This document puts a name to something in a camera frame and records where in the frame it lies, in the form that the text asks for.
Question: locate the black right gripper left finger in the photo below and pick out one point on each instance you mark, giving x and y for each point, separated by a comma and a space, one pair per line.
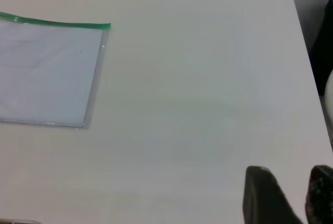
262, 200

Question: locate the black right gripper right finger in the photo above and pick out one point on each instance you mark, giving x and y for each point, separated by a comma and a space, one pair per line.
321, 198

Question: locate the clear zip bag green zipper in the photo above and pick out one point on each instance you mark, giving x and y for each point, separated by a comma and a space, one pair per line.
52, 78

